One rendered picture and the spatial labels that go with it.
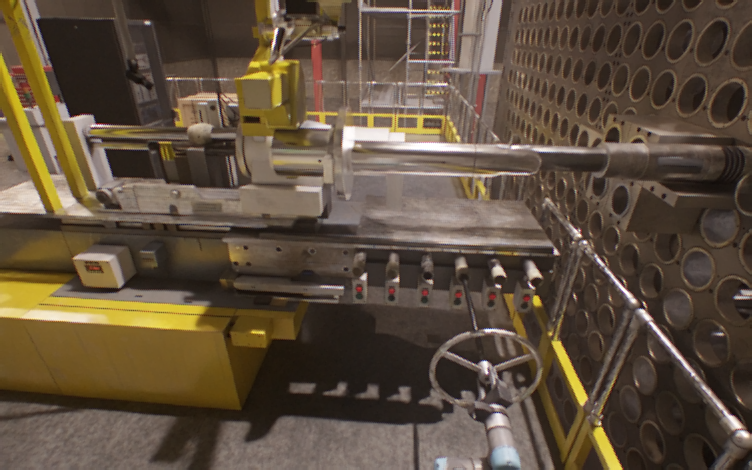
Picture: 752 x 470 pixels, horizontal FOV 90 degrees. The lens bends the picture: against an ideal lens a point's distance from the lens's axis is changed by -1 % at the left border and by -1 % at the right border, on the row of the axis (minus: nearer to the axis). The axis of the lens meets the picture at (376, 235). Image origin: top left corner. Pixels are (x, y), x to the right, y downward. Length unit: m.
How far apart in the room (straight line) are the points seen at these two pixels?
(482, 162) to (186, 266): 1.74
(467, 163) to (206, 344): 1.54
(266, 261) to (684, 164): 2.15
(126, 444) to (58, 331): 0.69
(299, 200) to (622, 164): 1.57
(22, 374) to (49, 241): 0.77
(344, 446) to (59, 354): 1.62
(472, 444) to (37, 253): 2.73
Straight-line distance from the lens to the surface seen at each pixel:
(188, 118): 8.04
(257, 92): 1.40
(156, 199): 2.40
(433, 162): 1.59
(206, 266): 2.40
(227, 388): 2.36
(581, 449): 2.20
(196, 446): 2.41
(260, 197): 1.95
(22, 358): 2.93
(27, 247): 3.03
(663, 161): 2.27
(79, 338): 2.56
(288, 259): 2.13
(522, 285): 2.08
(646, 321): 1.66
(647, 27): 3.61
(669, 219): 2.74
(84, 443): 2.69
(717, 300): 2.71
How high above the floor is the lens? 1.89
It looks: 28 degrees down
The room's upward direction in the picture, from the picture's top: 1 degrees clockwise
